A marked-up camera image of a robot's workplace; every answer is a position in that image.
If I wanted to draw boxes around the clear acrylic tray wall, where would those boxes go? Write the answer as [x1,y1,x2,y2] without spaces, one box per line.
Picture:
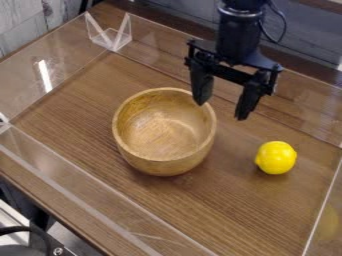
[0,10,342,256]

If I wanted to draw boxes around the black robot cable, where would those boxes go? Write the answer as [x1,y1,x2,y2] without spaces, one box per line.
[257,0,288,44]

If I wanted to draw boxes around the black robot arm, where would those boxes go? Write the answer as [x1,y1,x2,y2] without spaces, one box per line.
[184,0,287,121]

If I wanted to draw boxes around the brown wooden bowl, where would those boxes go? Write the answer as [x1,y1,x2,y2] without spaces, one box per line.
[112,87,216,176]

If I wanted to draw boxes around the black cable under table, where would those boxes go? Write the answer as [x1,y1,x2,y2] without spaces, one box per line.
[0,225,46,256]

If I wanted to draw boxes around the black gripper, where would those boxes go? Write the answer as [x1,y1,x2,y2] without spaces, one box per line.
[184,39,283,121]

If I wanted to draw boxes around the yellow lemon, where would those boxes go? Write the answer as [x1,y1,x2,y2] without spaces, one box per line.
[253,141,297,175]

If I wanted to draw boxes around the black metal table mount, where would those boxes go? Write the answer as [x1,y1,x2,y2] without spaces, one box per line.
[28,219,97,256]

